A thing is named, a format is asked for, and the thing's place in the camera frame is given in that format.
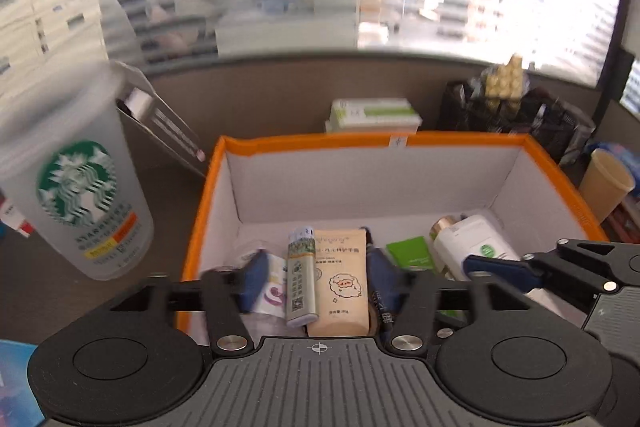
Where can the black mesh desk organizer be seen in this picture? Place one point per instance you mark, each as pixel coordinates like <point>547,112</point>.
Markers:
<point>545,122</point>

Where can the black tube white print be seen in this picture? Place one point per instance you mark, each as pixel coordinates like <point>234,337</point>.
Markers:
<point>386,319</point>

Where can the beige paper cup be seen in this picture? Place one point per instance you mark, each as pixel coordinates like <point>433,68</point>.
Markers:
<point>605,187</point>

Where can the white and green box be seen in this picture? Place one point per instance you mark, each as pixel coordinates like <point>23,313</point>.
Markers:
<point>375,114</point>

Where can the orange cardboard box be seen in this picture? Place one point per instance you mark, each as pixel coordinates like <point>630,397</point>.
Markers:
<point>350,187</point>

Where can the frosted plastic cup green logo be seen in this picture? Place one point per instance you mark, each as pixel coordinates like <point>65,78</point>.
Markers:
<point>75,187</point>

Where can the printed desk mat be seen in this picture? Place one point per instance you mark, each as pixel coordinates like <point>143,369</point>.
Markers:
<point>15,387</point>

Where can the beige small tube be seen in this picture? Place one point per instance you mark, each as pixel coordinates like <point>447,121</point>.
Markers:
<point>301,277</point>

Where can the white bottle gold cap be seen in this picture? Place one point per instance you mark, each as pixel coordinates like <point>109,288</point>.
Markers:
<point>445,232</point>

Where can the cream building brick plate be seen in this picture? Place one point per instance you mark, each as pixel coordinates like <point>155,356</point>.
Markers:
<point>502,79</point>

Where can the green packet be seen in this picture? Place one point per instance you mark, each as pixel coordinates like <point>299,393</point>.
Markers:
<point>410,253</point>

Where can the brown sheep-print packet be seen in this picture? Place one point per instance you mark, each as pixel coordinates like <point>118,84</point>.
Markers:
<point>342,287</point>

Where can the white packet purple print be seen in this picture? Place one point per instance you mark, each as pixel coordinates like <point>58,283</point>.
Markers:
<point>272,292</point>

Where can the white remote device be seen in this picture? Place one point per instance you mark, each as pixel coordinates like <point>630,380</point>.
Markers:
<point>475,237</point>

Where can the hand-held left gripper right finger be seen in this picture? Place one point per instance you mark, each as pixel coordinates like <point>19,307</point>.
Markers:
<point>384,274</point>

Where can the white and red card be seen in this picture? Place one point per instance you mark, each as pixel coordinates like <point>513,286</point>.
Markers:
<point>15,217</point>

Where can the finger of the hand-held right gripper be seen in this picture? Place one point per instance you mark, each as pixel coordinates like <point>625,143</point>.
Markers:
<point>500,268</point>

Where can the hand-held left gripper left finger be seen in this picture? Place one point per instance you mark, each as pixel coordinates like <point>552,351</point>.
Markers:
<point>252,279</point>

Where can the black and white carton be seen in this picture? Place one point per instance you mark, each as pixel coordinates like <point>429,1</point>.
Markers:
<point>160,122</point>

